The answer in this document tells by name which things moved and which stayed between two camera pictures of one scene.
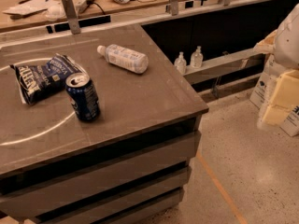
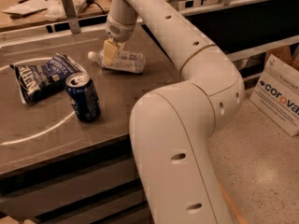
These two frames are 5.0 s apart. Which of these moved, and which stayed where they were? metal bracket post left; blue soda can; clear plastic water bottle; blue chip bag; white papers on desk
Moved: clear plastic water bottle
Stayed: metal bracket post left; blue soda can; blue chip bag; white papers on desk
